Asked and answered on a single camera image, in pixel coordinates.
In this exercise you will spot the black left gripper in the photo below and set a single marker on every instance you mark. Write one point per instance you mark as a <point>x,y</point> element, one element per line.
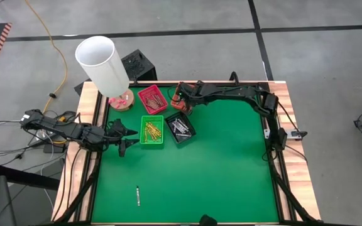
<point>110,138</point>

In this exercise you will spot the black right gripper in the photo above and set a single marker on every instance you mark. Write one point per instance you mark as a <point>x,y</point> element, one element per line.
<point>188,94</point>

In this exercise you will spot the green plastic basket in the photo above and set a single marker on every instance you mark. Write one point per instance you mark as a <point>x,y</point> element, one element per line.
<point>143,142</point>

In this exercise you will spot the yellow crayon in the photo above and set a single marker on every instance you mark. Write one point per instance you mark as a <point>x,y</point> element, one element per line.
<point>149,125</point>
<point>154,130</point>
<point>152,135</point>
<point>151,138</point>
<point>157,129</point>
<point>156,134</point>
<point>145,132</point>

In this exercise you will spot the white crayon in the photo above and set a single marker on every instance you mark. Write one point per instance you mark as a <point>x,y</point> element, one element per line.
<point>180,127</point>

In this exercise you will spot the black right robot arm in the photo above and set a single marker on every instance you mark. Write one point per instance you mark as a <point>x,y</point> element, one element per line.
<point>247,92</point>

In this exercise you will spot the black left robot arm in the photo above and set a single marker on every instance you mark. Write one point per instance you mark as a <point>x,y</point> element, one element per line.
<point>58,128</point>

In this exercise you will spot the orange plastic basket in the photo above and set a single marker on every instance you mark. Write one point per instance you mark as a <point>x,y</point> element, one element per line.
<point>176,103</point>

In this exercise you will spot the black plastic basket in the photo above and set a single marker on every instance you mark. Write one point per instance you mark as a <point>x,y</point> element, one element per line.
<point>171,138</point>

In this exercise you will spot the red plastic basket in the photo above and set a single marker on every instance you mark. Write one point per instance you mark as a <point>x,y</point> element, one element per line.
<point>143,94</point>

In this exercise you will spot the black perforated box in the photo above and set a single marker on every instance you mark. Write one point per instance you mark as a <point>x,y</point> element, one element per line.
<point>140,64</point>

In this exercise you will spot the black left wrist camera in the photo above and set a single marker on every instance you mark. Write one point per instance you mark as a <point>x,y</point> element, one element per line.
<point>116,124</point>

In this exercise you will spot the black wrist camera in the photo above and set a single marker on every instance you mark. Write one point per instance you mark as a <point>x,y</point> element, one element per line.
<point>201,85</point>
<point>116,124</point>

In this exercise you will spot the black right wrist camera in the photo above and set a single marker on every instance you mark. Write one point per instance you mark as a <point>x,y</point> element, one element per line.
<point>201,85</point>

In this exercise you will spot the silver metal bracket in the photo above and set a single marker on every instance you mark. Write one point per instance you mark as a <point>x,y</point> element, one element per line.
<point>289,133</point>

